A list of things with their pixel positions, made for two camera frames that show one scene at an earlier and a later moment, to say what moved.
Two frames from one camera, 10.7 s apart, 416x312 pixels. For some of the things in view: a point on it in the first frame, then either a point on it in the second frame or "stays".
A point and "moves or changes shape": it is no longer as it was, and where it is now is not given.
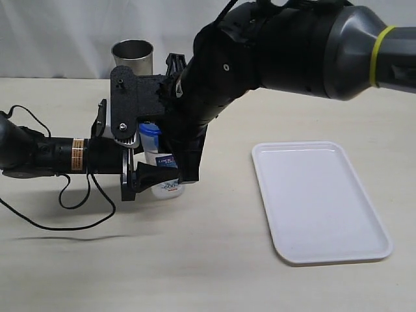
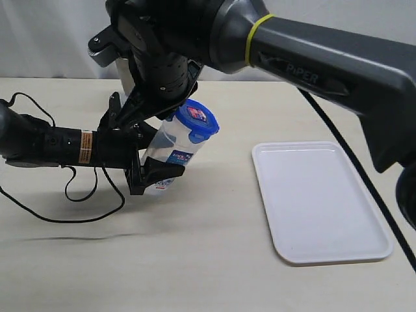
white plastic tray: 316,210 stays
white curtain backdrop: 56,39 stays
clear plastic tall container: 149,135 moves or changes shape
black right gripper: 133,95 to 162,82
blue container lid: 151,129 moves or changes shape
